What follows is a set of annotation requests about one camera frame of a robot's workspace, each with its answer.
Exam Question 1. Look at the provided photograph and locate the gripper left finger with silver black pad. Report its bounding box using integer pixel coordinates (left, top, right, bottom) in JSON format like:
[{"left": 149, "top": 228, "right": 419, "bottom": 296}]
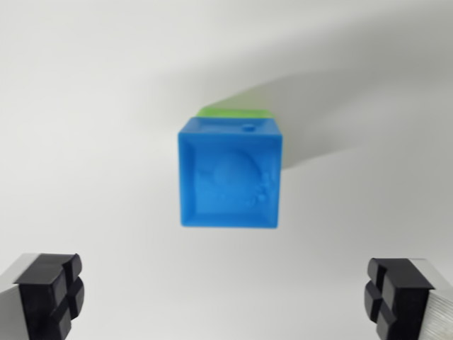
[{"left": 0, "top": 252, "right": 86, "bottom": 340}]

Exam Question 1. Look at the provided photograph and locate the green plastic cube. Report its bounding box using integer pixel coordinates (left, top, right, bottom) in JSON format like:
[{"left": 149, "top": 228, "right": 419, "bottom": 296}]
[{"left": 194, "top": 105, "right": 277, "bottom": 120}]

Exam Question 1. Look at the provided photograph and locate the gripper right finger with silver black pad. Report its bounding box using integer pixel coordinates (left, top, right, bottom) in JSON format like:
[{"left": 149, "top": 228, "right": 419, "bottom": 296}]
[{"left": 363, "top": 257, "right": 453, "bottom": 340}]

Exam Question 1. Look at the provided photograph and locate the blue plastic cube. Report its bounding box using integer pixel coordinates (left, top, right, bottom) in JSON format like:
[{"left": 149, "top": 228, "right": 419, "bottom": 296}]
[{"left": 177, "top": 116, "right": 285, "bottom": 230}]

